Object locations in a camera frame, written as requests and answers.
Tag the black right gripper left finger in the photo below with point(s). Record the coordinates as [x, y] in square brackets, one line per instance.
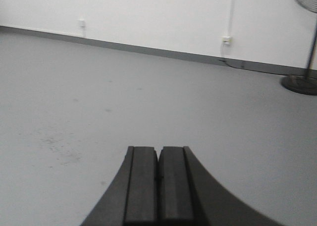
[131, 198]

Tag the white wall socket left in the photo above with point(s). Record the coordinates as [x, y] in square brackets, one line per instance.
[81, 23]

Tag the white wall socket right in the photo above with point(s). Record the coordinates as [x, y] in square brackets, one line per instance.
[226, 40]

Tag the white wall socket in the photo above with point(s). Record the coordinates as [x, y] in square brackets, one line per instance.
[81, 23]
[226, 40]

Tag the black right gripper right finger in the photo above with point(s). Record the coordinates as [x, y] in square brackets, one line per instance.
[190, 196]

